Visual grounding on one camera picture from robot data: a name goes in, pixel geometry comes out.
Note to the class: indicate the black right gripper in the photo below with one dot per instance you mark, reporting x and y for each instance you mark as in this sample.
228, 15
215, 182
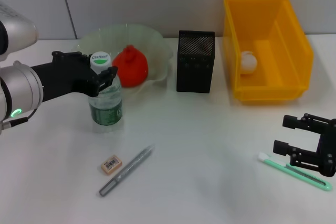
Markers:
329, 150

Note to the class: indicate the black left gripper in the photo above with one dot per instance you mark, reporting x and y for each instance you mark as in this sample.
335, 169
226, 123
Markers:
65, 79

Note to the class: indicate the mint green utility knife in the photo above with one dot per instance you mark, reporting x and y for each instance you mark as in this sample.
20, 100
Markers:
302, 172

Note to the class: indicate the red-orange toy fruit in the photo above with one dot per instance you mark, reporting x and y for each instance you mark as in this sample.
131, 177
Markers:
131, 69

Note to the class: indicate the clear water bottle green label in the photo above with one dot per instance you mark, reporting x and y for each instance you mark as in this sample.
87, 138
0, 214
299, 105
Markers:
106, 108

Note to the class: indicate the white paper ball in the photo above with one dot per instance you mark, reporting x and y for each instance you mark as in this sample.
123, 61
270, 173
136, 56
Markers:
249, 62

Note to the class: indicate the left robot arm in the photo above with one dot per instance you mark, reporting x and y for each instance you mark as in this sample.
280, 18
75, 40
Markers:
18, 93

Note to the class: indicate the clear wavy glass fruit plate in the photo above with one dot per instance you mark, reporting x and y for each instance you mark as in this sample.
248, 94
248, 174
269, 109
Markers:
155, 48

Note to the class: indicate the beige eraser with barcode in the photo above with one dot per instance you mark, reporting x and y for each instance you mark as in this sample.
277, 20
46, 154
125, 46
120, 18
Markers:
112, 165

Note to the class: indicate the black mesh pen holder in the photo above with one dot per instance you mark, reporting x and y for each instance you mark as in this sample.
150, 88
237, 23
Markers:
195, 64

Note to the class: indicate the grey pen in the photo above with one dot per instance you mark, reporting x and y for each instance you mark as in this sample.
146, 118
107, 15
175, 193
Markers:
126, 171

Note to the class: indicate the yellow plastic storage bin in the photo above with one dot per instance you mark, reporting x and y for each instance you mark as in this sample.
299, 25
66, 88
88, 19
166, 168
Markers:
291, 87

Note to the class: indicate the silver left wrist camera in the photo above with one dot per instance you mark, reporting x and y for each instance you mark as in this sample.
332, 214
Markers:
15, 32

